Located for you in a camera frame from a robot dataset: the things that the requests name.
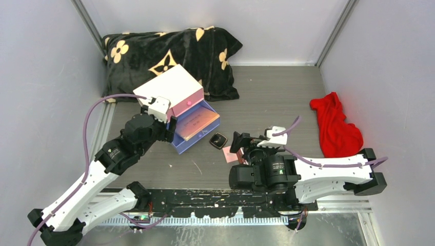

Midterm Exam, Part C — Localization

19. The pink drawer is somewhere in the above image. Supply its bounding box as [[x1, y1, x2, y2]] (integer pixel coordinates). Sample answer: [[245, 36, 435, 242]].
[[171, 89, 204, 117]]

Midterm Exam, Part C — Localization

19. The red makeup pencil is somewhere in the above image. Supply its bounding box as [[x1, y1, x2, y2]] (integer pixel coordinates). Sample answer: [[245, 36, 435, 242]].
[[236, 148, 246, 165]]

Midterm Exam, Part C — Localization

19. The red cloth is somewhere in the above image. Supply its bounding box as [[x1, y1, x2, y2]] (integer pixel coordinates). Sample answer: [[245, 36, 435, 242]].
[[309, 92, 364, 158]]

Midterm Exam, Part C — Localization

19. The purple cable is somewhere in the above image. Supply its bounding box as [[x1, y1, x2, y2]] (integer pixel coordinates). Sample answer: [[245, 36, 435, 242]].
[[26, 94, 169, 246], [271, 116, 389, 232]]

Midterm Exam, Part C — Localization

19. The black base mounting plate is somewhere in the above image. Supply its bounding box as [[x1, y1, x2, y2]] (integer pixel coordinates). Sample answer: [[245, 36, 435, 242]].
[[128, 189, 318, 218]]

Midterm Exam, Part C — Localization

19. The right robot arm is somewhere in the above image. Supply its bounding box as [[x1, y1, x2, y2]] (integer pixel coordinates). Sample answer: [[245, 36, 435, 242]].
[[229, 128, 387, 211]]

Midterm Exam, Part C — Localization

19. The white drawer organizer box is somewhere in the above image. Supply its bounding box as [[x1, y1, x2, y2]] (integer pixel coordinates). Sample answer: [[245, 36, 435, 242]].
[[133, 65, 204, 115]]

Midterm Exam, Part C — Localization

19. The small pink compact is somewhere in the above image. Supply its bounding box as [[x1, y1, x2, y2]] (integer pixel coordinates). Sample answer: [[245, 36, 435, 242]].
[[222, 146, 239, 163]]

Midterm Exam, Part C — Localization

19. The black square compact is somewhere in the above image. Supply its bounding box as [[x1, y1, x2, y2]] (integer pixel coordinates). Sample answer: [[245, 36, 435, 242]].
[[209, 132, 228, 150]]

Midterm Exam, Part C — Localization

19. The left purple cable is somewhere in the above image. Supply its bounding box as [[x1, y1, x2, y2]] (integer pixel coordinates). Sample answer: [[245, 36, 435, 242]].
[[26, 94, 169, 246]]

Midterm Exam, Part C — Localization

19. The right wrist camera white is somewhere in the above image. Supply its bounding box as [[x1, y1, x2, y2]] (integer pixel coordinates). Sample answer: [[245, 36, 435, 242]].
[[256, 126, 288, 148]]

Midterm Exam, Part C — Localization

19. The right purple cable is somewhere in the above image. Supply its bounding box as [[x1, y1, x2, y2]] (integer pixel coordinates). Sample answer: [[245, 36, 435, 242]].
[[271, 116, 389, 232]]

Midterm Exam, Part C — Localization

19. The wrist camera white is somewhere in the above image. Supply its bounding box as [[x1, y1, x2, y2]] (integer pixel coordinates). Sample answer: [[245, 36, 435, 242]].
[[256, 126, 288, 148], [140, 96, 170, 123]]

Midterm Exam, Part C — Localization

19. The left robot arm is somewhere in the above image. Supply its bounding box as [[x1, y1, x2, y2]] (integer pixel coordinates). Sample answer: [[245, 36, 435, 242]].
[[28, 110, 177, 245]]

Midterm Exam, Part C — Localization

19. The black floral plush blanket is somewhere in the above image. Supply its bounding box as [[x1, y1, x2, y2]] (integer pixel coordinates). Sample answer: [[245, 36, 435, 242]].
[[101, 26, 243, 101]]

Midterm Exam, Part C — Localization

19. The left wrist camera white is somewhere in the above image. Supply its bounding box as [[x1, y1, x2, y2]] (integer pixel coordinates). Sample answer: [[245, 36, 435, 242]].
[[140, 96, 170, 123]]

